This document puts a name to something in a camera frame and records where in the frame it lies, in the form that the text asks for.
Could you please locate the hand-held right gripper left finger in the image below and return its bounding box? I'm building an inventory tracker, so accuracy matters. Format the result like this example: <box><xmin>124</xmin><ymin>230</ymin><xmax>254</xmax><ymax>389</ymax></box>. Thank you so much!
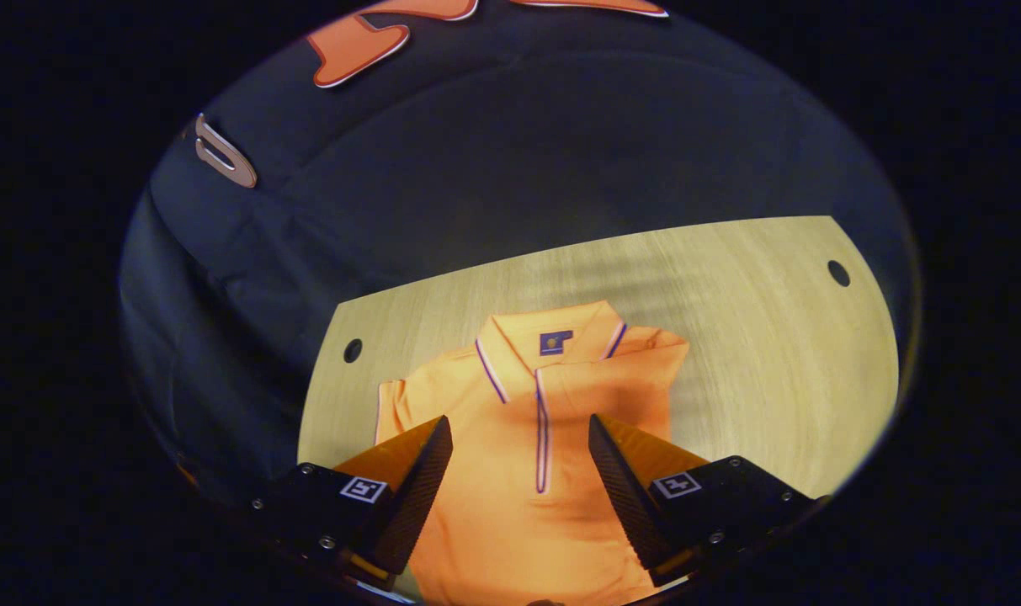
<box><xmin>252</xmin><ymin>415</ymin><xmax>455</xmax><ymax>592</ymax></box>

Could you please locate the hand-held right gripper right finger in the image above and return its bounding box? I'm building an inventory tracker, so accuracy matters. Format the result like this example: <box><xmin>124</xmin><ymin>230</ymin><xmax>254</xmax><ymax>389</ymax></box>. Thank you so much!
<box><xmin>588</xmin><ymin>412</ymin><xmax>827</xmax><ymax>588</ymax></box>

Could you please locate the orange T-shirt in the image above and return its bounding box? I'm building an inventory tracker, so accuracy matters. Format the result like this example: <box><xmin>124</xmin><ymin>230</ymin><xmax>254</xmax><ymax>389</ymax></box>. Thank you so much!
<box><xmin>374</xmin><ymin>300</ymin><xmax>691</xmax><ymax>606</ymax></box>

